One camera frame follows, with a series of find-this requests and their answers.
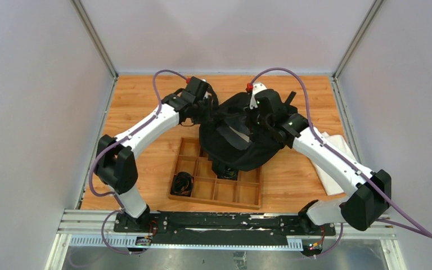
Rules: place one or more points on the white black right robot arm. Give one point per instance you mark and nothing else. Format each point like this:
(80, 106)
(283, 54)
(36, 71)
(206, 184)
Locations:
(366, 192)

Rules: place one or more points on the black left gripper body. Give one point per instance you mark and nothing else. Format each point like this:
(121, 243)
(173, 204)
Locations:
(207, 106)

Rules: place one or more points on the white folded cloth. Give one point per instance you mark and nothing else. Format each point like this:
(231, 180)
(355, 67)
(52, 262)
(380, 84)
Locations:
(325, 172)

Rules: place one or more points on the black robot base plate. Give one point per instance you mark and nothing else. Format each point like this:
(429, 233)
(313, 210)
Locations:
(224, 229)

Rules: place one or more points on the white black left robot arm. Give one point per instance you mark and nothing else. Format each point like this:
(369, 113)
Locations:
(115, 161)

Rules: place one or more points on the black rolled belt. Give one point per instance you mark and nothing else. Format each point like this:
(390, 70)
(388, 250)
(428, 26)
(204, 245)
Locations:
(182, 184)

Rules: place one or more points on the multicolour rolled belt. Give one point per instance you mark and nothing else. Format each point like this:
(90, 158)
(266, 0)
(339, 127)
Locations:
(229, 174)

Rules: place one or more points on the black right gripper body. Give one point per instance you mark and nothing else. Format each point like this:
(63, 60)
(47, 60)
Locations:
(264, 121)

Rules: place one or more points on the black fabric backpack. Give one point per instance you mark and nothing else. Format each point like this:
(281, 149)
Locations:
(225, 139)

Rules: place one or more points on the wooden compartment organizer tray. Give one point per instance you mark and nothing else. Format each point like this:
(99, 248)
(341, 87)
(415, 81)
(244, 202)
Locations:
(245, 192)

